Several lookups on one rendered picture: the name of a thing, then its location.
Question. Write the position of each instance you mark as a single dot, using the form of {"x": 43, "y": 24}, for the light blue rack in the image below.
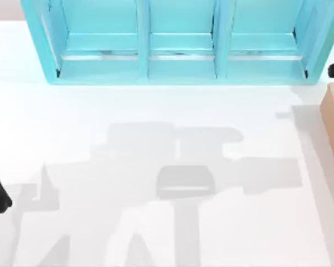
{"x": 181, "y": 41}

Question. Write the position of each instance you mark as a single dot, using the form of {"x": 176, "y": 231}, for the salmon-coloured shallow box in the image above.
{"x": 329, "y": 116}

